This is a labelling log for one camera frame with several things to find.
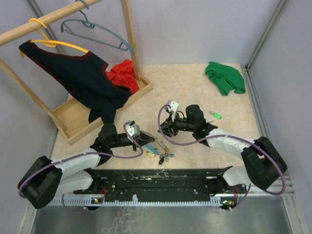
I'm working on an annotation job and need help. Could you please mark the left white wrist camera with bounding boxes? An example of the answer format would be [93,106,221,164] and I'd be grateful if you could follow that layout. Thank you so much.
[124,121,140,137]

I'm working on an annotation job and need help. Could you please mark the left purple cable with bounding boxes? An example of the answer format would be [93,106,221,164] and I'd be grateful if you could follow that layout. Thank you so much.
[18,121,144,214]

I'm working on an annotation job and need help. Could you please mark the dark navy tank top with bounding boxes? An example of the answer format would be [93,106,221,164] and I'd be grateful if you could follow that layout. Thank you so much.
[19,41,132,123]

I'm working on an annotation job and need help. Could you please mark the red crumpled cloth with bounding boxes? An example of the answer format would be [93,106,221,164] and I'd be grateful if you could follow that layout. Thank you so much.
[106,59,139,94]

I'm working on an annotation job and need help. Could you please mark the yellow plastic hanger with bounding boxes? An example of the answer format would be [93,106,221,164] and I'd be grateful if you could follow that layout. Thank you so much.
[20,18,89,58]

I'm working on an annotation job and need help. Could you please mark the bunch of tagged keys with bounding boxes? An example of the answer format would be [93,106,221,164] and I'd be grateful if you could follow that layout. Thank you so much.
[146,151,175,166]

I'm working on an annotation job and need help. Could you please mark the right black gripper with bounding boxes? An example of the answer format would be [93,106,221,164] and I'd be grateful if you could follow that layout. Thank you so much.
[158,111,196,137]

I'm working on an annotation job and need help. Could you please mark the green tagged key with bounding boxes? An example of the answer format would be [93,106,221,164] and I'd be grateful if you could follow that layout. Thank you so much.
[208,111,222,119]

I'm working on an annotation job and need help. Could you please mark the grey-blue plastic hanger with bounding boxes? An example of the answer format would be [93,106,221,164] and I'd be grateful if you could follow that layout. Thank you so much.
[58,0,132,63]

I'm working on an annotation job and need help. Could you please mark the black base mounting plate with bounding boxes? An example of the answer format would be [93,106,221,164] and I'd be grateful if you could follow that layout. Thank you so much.
[74,169,247,203]

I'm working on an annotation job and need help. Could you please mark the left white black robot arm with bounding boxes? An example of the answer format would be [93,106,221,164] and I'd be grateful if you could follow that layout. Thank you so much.
[18,121,156,209]

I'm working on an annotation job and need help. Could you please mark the large keyring with blue handle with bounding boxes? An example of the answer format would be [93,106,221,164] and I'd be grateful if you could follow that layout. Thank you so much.
[145,140,169,154]

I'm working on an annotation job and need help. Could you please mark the green crumpled cloth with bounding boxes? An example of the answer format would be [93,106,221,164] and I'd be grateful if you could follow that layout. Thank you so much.
[205,61,246,96]

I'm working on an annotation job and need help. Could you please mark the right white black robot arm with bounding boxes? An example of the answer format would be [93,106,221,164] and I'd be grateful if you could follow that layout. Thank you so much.
[157,101,287,195]

